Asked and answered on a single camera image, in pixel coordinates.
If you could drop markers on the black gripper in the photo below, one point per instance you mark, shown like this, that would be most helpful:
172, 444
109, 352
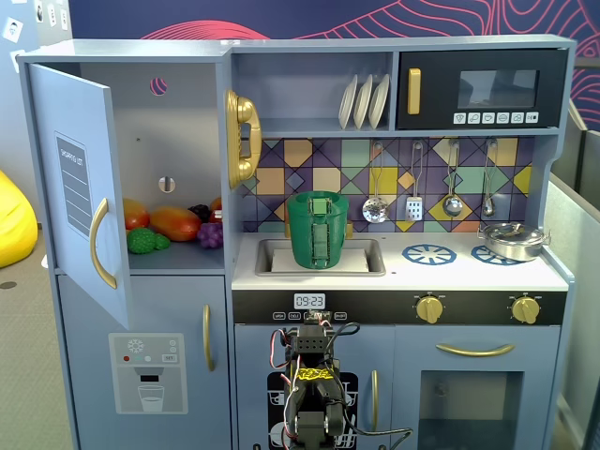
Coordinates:
314, 317

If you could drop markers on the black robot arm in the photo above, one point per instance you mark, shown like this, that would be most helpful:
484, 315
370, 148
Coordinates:
309, 422

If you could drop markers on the steel pot lid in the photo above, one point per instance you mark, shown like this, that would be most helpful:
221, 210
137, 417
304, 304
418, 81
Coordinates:
511, 232

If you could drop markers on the digital clock display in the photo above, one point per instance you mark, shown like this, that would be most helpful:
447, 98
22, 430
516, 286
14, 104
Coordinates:
309, 301

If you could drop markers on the grey toy sink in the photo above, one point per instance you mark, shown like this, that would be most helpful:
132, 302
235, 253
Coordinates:
265, 258

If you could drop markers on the green plastic container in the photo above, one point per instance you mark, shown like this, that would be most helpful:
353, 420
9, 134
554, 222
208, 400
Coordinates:
300, 244

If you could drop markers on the blue oven door with window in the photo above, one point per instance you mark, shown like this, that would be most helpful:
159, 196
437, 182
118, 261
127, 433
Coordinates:
408, 398

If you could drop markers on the gold stove knob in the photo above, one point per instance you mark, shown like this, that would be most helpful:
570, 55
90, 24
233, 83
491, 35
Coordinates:
430, 309
525, 309

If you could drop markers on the steel skimmer with holes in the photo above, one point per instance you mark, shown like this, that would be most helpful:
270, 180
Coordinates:
375, 212

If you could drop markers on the purple toy grapes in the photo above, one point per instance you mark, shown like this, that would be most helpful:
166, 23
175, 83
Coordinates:
210, 235

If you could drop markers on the steel slotted spatula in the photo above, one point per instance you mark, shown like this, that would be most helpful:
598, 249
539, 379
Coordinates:
414, 209

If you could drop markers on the small orange toy fruit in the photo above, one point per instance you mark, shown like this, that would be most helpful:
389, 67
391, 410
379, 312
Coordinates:
216, 204

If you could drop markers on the black toy berries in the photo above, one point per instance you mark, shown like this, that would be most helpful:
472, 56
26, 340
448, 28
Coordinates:
200, 212

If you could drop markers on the orange toy mango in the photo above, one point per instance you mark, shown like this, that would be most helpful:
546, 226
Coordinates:
175, 224

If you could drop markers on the steel toy ladle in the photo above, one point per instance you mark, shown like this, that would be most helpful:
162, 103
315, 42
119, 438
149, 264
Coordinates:
453, 206

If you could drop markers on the green toy broccoli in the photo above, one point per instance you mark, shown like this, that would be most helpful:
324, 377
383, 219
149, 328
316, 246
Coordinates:
143, 241

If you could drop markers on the red orange toy apple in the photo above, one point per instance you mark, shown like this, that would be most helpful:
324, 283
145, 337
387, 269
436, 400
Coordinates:
136, 214

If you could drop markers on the steel toy pot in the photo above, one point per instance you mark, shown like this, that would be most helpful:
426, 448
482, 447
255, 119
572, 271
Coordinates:
513, 250

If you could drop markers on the steel toy spoon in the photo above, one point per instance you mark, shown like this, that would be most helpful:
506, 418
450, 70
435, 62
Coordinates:
488, 206

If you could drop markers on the gold toy telephone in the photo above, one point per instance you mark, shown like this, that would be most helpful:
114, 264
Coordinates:
244, 112

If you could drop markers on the white toy plate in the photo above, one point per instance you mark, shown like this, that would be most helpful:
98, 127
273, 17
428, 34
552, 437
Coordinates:
362, 100
379, 100
348, 100

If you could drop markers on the grey office partition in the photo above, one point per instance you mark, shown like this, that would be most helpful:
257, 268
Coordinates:
572, 234

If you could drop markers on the black toy microwave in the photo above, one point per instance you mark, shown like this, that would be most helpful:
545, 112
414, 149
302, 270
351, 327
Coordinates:
436, 61

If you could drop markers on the yellow bean bag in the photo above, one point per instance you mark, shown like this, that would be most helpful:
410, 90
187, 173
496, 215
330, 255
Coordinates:
14, 225

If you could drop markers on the blue wooden toy kitchen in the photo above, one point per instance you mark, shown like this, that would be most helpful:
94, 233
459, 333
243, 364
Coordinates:
140, 54

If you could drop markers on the portrait photo card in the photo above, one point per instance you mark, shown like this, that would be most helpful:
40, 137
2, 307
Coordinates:
40, 10
13, 28

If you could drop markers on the small wrist camera board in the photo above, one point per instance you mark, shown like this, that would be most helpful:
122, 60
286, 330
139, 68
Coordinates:
318, 317

